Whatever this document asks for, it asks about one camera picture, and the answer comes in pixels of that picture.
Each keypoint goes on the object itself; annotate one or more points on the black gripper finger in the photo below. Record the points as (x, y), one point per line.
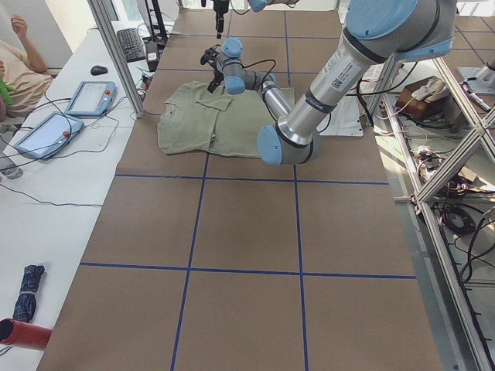
(213, 85)
(219, 24)

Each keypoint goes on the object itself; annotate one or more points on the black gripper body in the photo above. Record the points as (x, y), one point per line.
(220, 6)
(216, 78)

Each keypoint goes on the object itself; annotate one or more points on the olive green long-sleeve shirt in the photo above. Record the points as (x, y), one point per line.
(217, 123)

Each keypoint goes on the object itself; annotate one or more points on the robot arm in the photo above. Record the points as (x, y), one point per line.
(259, 5)
(408, 31)

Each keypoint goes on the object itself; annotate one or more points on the seated person beige clothes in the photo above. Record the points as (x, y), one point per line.
(24, 70)

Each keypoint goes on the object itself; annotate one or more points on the black keyboard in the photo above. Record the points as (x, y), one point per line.
(131, 44)

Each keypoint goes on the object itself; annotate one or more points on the black computer mouse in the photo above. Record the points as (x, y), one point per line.
(98, 70)

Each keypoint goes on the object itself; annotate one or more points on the far blue teach pendant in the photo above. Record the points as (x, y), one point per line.
(91, 99)

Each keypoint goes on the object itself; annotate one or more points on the blue teach pendant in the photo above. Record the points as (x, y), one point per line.
(91, 99)
(49, 136)

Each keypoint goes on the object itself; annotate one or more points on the near blue teach pendant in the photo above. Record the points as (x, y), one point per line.
(49, 136)

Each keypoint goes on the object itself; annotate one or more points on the brown box with adapter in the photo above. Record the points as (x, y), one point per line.
(423, 99)

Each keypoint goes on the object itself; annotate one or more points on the dark blue folded umbrella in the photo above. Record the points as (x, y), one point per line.
(25, 306)

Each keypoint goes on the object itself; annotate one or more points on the red cylinder bottle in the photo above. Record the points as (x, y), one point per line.
(24, 335)

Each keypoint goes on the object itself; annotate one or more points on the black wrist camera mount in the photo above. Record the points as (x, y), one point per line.
(210, 56)

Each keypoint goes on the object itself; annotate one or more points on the aluminium frame post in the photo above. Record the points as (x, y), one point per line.
(108, 34)

